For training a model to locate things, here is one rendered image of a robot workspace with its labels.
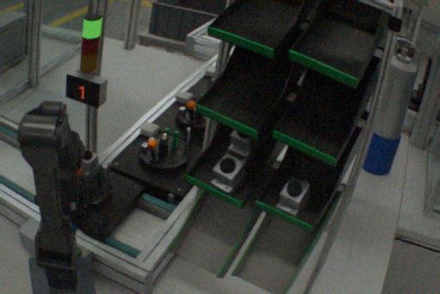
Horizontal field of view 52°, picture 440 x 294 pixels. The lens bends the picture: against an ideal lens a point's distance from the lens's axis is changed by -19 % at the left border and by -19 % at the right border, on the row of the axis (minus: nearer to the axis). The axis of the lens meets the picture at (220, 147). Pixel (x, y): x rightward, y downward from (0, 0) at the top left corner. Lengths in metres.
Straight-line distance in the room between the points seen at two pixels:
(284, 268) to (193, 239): 0.22
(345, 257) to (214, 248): 0.47
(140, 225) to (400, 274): 0.96
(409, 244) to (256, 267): 0.73
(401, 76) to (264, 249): 0.83
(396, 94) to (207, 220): 0.85
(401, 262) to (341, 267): 0.40
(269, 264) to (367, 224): 0.56
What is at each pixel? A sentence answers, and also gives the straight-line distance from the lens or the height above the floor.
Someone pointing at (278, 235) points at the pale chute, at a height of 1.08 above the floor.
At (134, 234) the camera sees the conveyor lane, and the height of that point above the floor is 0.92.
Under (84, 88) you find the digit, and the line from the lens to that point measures 1.35.
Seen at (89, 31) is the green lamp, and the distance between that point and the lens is 1.29.
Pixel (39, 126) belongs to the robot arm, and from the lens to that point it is 0.76.
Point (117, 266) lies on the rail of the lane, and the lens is 1.21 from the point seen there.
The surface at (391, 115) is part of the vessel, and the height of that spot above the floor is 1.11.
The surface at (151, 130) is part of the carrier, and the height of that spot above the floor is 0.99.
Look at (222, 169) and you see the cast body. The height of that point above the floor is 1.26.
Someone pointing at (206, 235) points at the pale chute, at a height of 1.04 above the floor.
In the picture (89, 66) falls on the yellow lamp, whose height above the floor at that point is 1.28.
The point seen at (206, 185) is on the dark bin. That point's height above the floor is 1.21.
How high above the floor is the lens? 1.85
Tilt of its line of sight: 33 degrees down
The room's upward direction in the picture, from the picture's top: 10 degrees clockwise
